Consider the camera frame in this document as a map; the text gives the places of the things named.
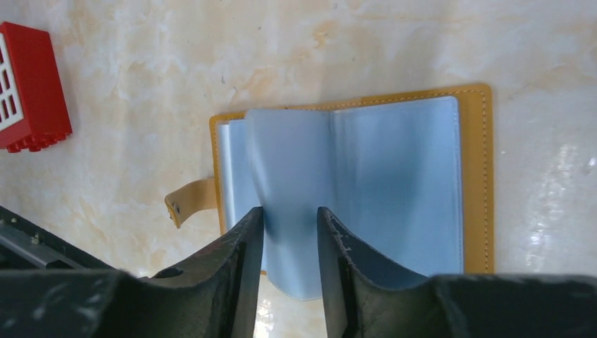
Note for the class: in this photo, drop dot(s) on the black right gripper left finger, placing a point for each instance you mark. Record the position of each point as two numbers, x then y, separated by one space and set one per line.
212 293

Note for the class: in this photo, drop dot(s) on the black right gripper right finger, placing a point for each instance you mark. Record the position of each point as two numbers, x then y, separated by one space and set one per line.
366 294

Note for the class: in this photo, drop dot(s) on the red white grid card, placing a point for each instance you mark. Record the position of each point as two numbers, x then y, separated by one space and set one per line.
34 115

